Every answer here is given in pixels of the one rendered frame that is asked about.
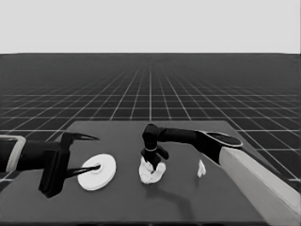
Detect large thick white disc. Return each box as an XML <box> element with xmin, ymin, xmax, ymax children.
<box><xmin>77</xmin><ymin>153</ymin><xmax>118</xmax><ymax>192</ymax></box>

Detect white round carrier with pins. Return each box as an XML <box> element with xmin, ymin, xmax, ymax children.
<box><xmin>138</xmin><ymin>155</ymin><xmax>167</xmax><ymax>186</ymax></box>

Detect small white T-shaped piece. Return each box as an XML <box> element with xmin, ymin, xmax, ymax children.
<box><xmin>197</xmin><ymin>159</ymin><xmax>207</xmax><ymax>179</ymax></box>

